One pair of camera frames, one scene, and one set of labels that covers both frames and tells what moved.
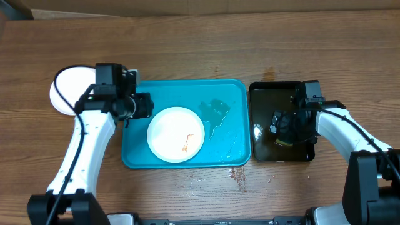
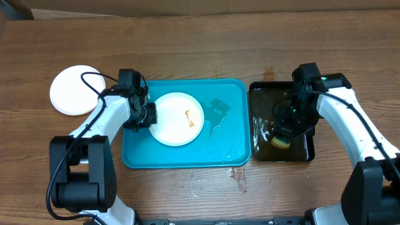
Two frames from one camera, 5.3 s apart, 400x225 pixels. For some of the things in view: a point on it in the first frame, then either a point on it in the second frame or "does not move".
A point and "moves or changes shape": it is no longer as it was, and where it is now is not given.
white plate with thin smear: (74, 83) does not move
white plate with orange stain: (175, 134) moves or changes shape
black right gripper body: (294, 127) to (293, 124)
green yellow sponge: (284, 142) moves or changes shape
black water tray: (273, 138) does not move
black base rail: (275, 220) does not move
